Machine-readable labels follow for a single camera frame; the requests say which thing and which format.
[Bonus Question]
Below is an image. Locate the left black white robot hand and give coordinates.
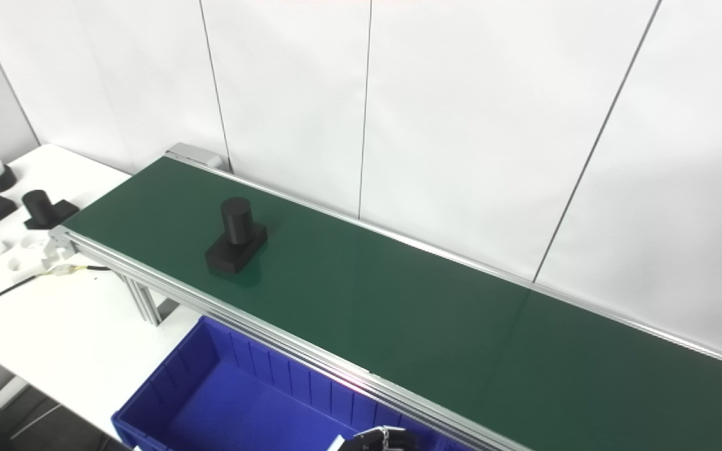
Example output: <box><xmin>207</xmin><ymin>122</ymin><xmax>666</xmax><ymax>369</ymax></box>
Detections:
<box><xmin>335</xmin><ymin>425</ymin><xmax>422</xmax><ymax>451</ymax></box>

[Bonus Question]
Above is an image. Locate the green conveyor belt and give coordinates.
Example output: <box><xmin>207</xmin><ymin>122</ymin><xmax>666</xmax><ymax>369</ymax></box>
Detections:
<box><xmin>49</xmin><ymin>142</ymin><xmax>722</xmax><ymax>451</ymax></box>
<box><xmin>63</xmin><ymin>157</ymin><xmax>722</xmax><ymax>451</ymax></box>

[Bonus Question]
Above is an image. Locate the blue plastic bin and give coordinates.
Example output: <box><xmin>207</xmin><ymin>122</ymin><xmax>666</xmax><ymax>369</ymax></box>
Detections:
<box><xmin>111</xmin><ymin>315</ymin><xmax>465</xmax><ymax>451</ymax></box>

